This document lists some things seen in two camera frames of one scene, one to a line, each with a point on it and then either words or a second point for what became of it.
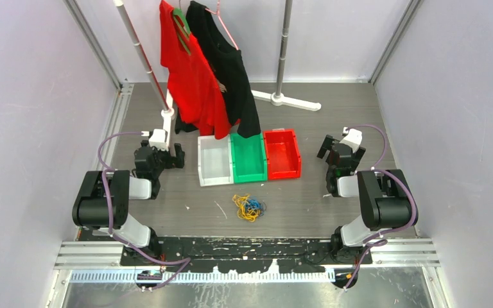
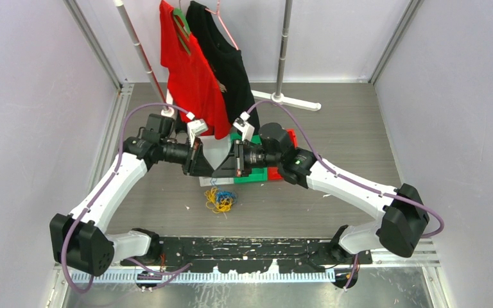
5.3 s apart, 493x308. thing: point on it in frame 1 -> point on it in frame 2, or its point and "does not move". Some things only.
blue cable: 254,205 -> 223,195
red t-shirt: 196,97 does not move
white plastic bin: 215,163 does not move
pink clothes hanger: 217,13 does not move
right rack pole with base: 278,98 does not move
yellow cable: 248,213 -> 218,205
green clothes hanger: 182,25 does not move
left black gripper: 171,159 -> 196,164
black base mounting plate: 300,255 does not move
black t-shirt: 208,31 does not move
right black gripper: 327,145 -> 233,162
